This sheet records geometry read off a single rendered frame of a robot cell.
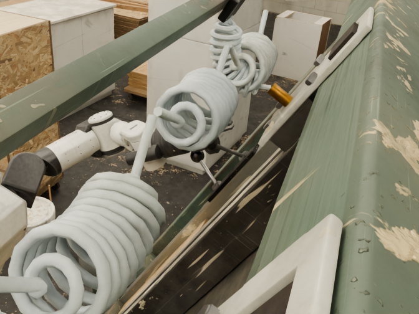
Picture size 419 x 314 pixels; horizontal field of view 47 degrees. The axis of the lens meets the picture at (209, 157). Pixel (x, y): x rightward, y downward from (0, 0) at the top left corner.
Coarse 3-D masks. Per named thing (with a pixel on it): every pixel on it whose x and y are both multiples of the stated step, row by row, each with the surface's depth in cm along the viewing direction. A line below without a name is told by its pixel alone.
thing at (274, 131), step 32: (224, 32) 60; (320, 64) 60; (288, 96) 61; (288, 128) 60; (288, 160) 62; (256, 192) 66; (224, 224) 70; (256, 224) 68; (192, 256) 75; (224, 256) 73; (160, 288) 81; (192, 288) 78
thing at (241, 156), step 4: (216, 140) 112; (212, 144) 111; (216, 144) 112; (204, 148) 112; (208, 148) 111; (212, 148) 111; (220, 148) 113; (224, 148) 114; (228, 148) 114; (228, 152) 115; (232, 152) 115; (236, 152) 115; (244, 152) 116; (248, 152) 117; (240, 156) 116; (244, 156) 116; (240, 160) 117
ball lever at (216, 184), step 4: (196, 152) 126; (200, 152) 126; (192, 156) 126; (196, 156) 126; (200, 156) 126; (204, 156) 127; (192, 160) 127; (196, 160) 126; (200, 160) 126; (204, 164) 126; (204, 168) 126; (208, 172) 125; (212, 176) 124; (212, 180) 124; (216, 184) 123; (212, 188) 124; (216, 188) 123
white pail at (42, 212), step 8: (40, 200) 286; (48, 200) 284; (32, 208) 278; (40, 208) 278; (48, 208) 280; (32, 216) 272; (40, 216) 272; (48, 216) 273; (32, 224) 266; (40, 224) 265
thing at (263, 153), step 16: (272, 144) 110; (256, 160) 114; (240, 176) 117; (224, 192) 121; (208, 208) 125; (192, 224) 129; (176, 240) 134; (160, 256) 138; (144, 272) 145; (128, 288) 152
